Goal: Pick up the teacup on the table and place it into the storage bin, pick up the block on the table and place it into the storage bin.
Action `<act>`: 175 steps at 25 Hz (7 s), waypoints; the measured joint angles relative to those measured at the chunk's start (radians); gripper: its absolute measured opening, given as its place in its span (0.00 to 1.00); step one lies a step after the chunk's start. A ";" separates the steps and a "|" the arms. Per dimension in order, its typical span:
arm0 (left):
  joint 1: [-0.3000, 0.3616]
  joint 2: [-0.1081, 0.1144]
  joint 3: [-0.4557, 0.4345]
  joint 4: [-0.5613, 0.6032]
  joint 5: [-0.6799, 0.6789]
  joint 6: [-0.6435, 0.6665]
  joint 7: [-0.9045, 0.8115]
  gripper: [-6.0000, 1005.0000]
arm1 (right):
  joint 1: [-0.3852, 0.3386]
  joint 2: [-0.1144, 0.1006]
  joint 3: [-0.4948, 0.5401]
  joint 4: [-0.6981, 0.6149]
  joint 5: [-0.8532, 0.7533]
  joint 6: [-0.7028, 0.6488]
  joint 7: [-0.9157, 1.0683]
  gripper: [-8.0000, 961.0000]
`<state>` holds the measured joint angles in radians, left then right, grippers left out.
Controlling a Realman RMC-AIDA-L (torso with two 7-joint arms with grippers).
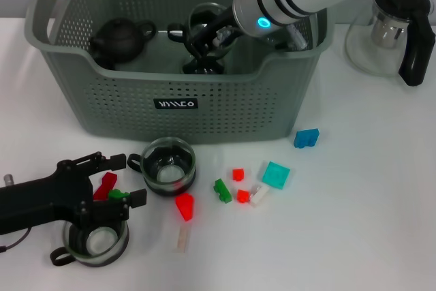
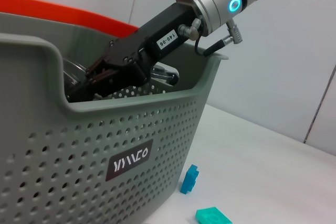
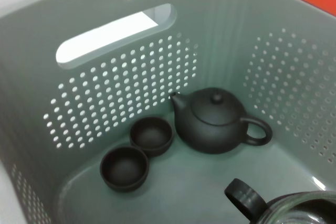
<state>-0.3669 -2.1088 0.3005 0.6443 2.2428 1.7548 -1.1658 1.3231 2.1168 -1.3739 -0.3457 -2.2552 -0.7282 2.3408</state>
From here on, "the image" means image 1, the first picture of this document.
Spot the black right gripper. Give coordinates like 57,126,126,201
185,6,240,64

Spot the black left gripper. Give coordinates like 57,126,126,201
0,151,147,236

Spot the dark red long toy brick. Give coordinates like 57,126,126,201
92,172,119,200

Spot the glass teacup black base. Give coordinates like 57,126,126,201
182,57,225,76
167,1,239,60
127,136,198,198
50,219,130,268

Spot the grey perforated plastic storage bin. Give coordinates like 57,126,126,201
23,0,335,144

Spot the bright red sloped toy brick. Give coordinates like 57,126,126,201
175,194,195,222

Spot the clear transparent toy brick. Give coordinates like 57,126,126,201
173,226,190,253

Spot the black ceramic teapot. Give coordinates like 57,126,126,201
90,18,157,64

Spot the white toy brick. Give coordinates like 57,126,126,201
249,185,270,207

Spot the blue toy brick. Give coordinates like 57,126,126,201
294,127,321,150

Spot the teal square toy brick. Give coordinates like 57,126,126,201
261,161,291,190

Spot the right arm cable metal plug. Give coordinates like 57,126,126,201
287,23,309,50

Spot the glass pitcher black handle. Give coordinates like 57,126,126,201
344,0,436,87

